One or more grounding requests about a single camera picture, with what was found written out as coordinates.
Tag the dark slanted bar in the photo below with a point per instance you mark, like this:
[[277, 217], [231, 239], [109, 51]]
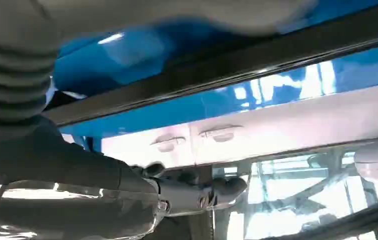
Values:
[[347, 222]]

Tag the dark metal frame bar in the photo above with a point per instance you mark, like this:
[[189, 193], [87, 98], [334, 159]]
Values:
[[208, 73]]

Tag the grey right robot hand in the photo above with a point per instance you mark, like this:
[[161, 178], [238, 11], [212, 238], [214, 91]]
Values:
[[59, 185]]

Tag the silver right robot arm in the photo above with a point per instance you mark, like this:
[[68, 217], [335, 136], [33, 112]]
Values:
[[10, 66]]

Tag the white beam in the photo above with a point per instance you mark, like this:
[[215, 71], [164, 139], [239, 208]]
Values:
[[274, 132]]

